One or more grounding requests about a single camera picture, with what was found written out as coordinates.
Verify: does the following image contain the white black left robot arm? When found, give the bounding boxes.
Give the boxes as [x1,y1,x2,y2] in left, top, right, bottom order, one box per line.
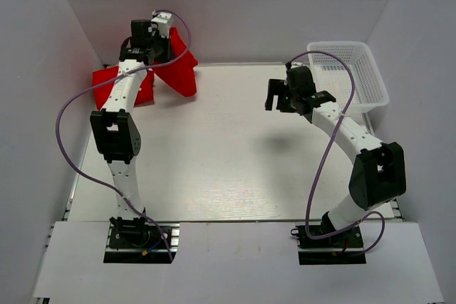
[90,12,174,224]

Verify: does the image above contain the folded red t-shirt stack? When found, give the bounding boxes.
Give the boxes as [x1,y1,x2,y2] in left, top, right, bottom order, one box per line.
[91,65,156,110]

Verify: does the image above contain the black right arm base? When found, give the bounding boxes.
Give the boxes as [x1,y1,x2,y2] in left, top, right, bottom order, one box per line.
[290,224,366,266]

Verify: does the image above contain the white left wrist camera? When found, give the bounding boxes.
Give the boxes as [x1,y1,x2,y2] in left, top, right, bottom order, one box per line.
[151,11,174,38]

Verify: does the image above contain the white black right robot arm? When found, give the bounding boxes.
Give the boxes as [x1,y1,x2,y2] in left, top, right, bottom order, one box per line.
[265,66,406,246]

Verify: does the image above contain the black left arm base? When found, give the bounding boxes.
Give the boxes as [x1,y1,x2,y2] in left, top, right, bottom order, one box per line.
[103,217,180,264]

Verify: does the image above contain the white plastic basket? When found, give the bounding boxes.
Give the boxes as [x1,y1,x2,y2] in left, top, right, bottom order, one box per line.
[307,41,389,115]

